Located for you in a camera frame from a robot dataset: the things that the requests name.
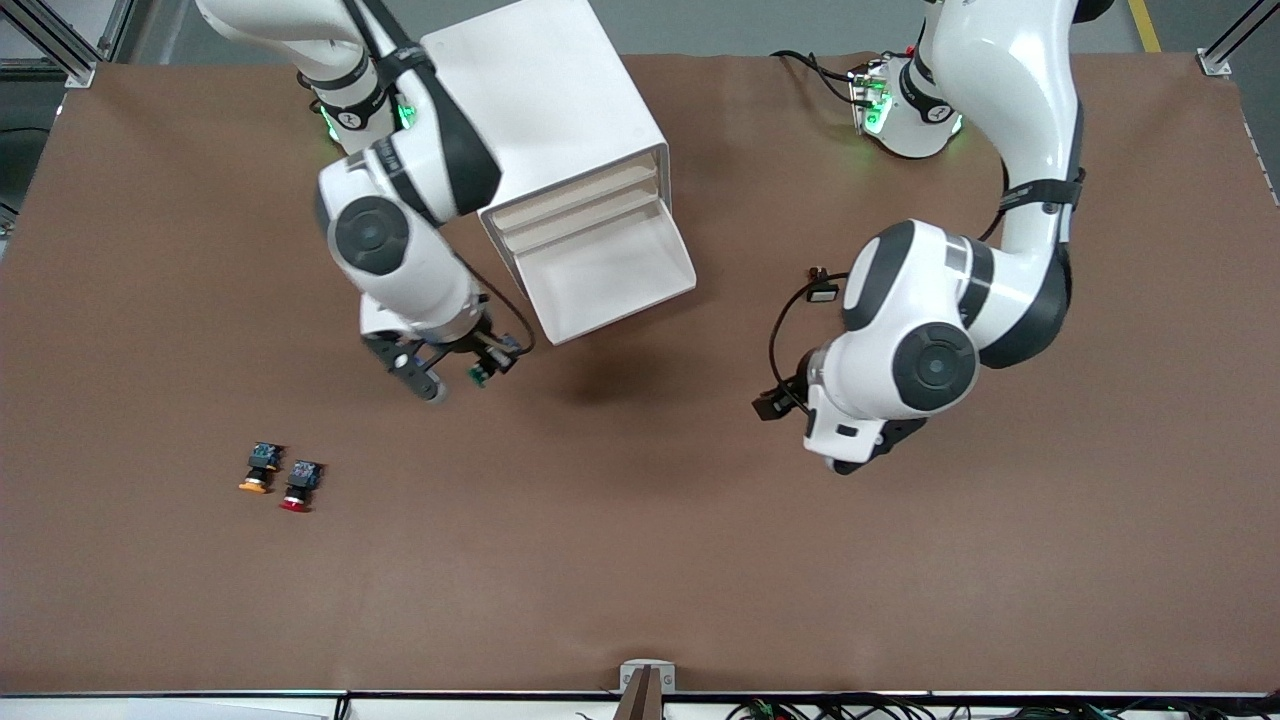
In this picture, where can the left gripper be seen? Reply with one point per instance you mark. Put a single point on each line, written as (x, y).
(797, 392)

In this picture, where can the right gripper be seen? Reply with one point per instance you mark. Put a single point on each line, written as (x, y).
(470, 351)

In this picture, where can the green push button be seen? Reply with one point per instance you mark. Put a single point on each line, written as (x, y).
(480, 377)

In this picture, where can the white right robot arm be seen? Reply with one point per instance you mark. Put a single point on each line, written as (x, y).
(420, 270)

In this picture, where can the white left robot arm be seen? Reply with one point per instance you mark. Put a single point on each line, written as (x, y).
(1020, 100)

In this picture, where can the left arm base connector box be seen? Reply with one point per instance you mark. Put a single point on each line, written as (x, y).
(872, 95)

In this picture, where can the red push button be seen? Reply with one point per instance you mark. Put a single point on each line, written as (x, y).
(301, 485)

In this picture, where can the yellow push button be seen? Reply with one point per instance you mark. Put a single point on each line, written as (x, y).
(260, 465)

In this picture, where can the brown table cover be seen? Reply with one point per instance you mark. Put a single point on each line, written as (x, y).
(640, 550)

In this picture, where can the black and white switch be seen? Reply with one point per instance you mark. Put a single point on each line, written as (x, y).
(822, 290)

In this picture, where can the grey metal bracket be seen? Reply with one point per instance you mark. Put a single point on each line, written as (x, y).
(630, 675)

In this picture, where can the white table edge rail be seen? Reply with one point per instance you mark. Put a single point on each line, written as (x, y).
(200, 708)

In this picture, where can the aluminium profile post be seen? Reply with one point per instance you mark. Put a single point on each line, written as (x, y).
(75, 60)
(1215, 62)

